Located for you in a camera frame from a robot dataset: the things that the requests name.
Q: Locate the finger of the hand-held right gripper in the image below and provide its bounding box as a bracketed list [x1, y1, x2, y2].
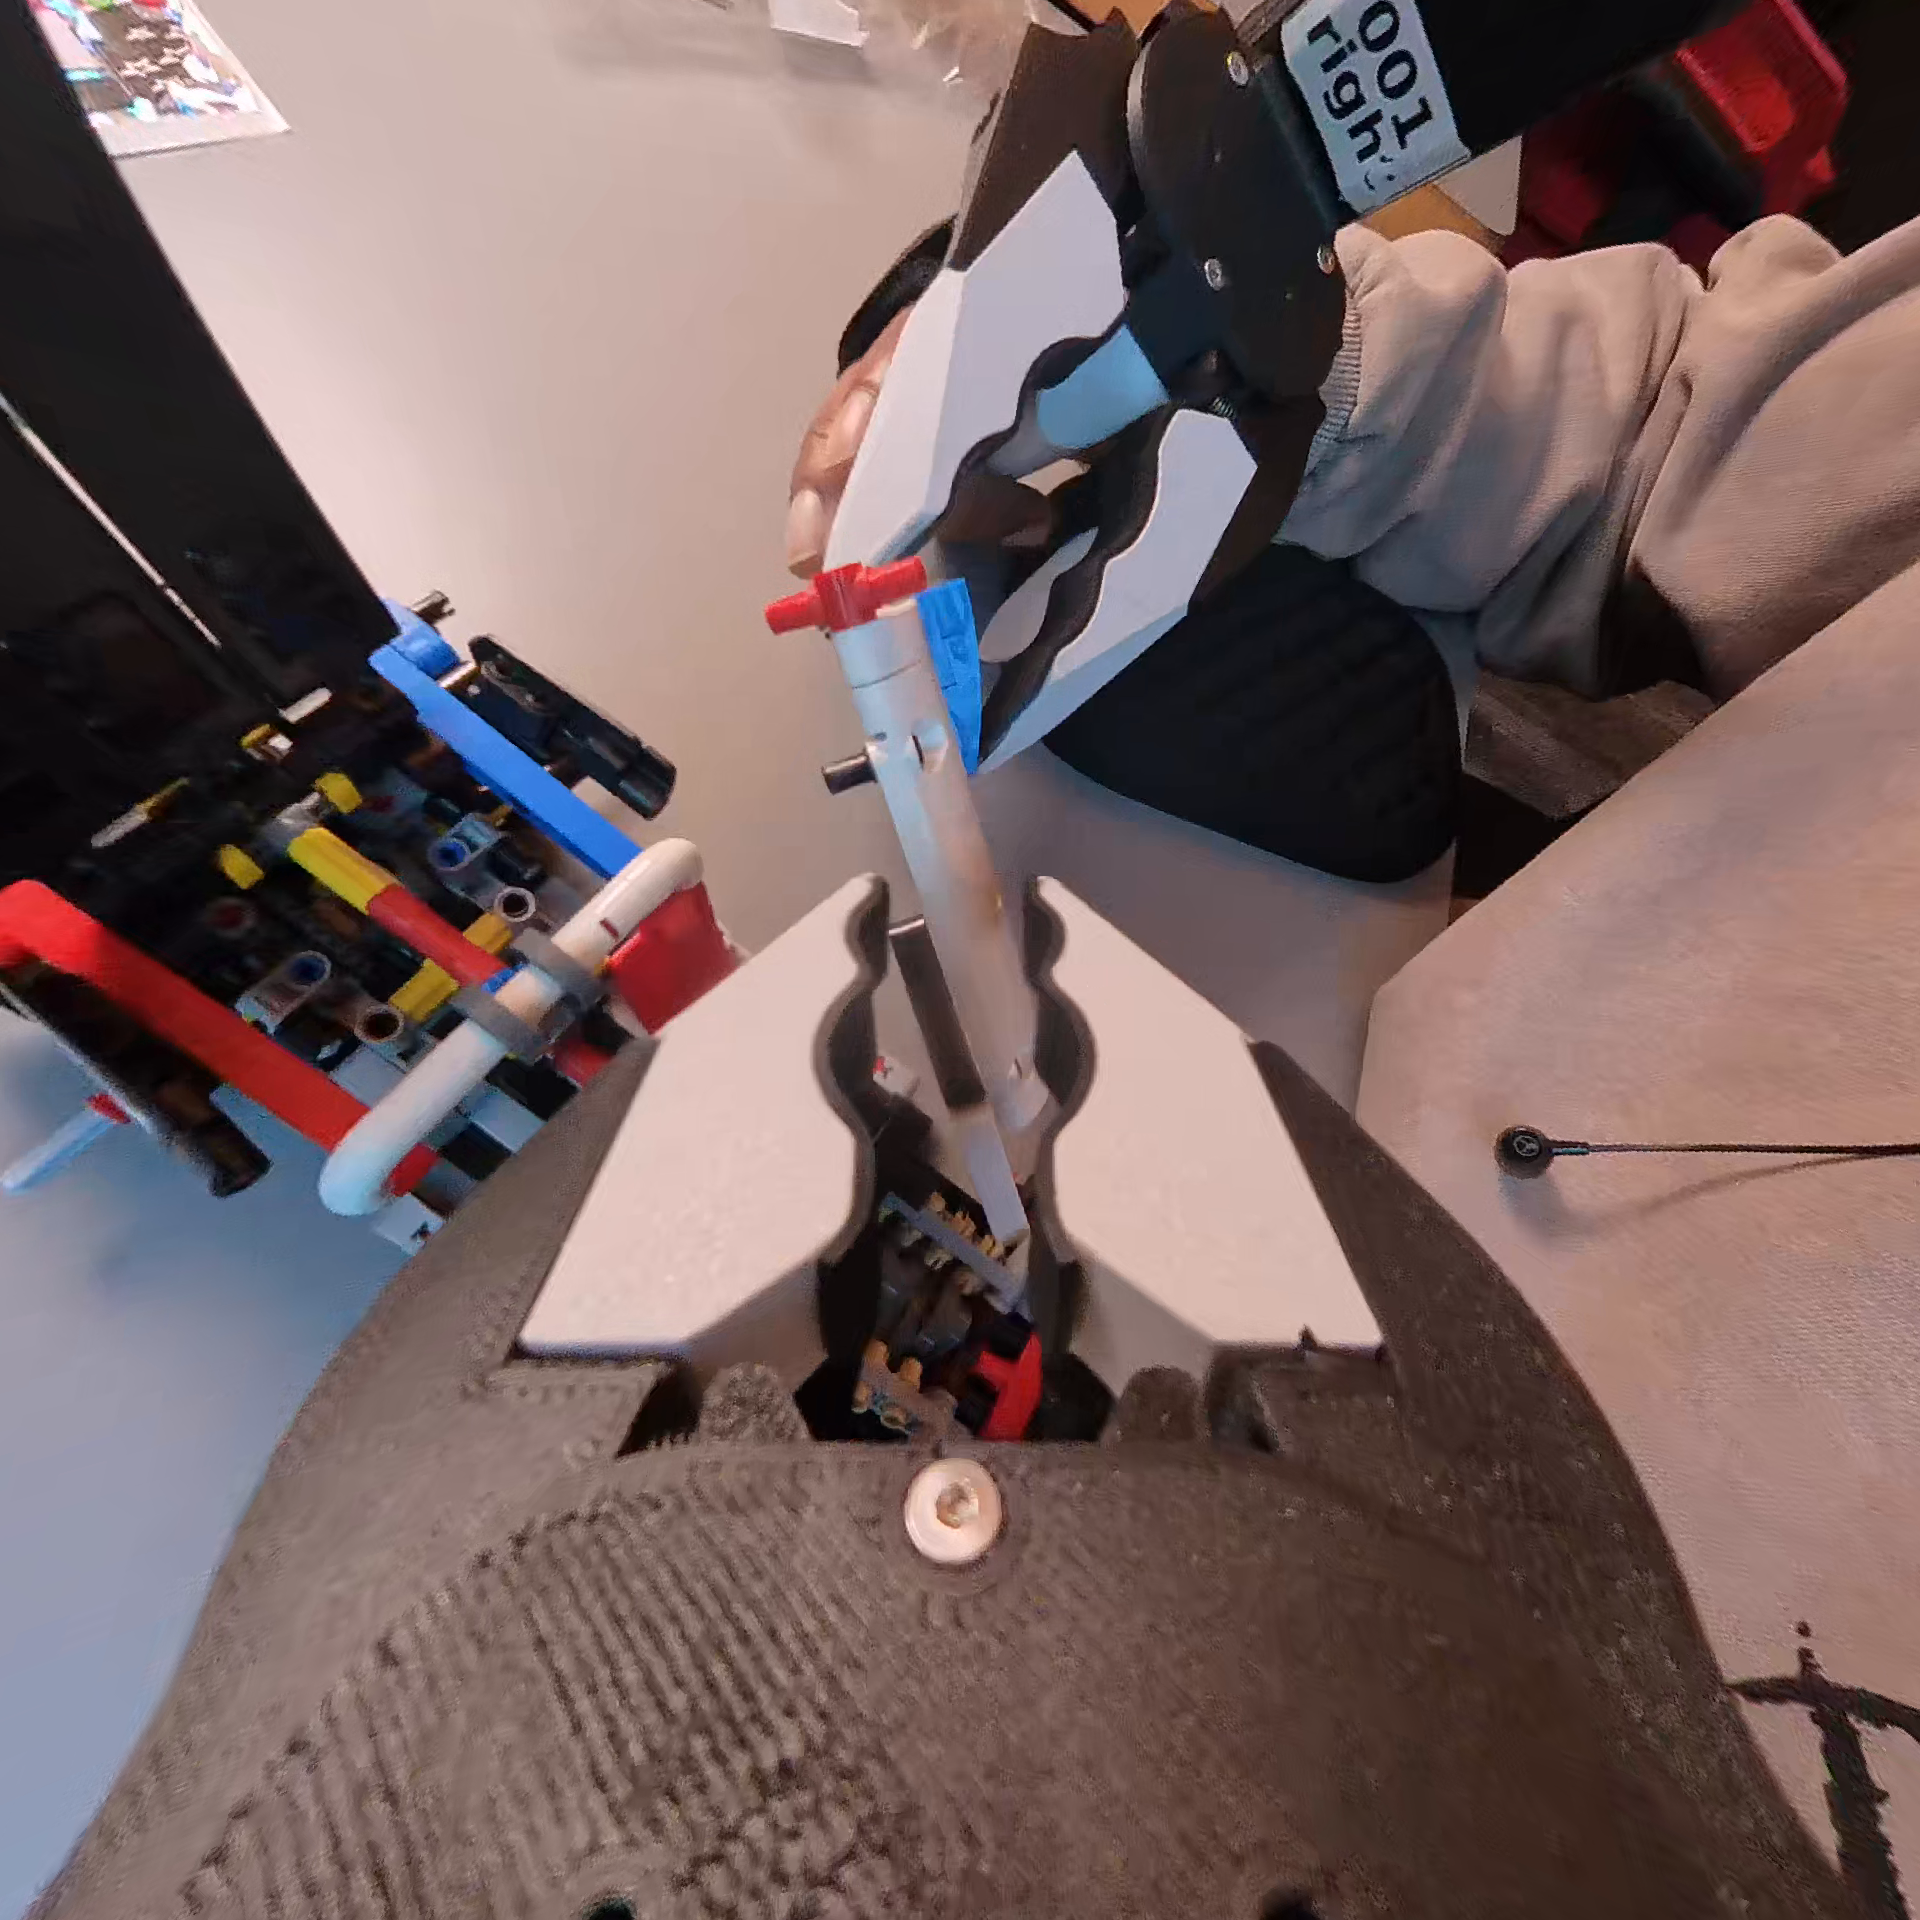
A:
[822, 145, 1130, 582]
[976, 405, 1262, 774]

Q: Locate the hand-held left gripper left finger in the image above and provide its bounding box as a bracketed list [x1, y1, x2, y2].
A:
[516, 872, 894, 1365]

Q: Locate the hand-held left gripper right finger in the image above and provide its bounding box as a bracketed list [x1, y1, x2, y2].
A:
[1024, 878, 1386, 1375]

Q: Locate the white and blue lego panel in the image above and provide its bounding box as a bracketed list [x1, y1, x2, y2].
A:
[764, 559, 1057, 1311]

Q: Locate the lego race car model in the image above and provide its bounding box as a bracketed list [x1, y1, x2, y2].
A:
[0, 0, 1057, 1444]

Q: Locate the person's right forearm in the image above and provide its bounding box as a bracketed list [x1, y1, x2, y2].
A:
[1276, 214, 1920, 702]

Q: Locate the red plastic case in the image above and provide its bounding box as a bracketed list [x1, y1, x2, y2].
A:
[1504, 0, 1849, 274]

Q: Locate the holographic sticker sheet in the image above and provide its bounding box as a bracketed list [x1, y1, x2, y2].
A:
[28, 0, 293, 162]

